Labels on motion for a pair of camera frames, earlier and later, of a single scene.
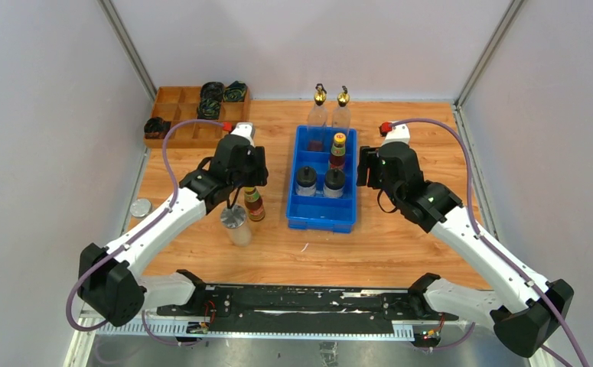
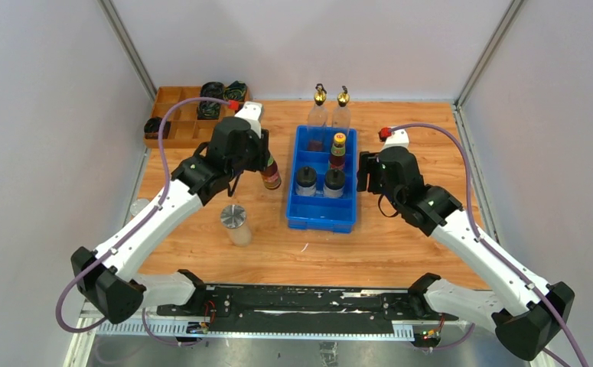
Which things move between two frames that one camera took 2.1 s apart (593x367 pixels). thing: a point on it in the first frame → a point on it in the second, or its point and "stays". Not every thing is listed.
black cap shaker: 306,177 stays
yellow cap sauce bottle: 254,204 → 272,180
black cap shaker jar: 334,181 stays
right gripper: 368,159 stays
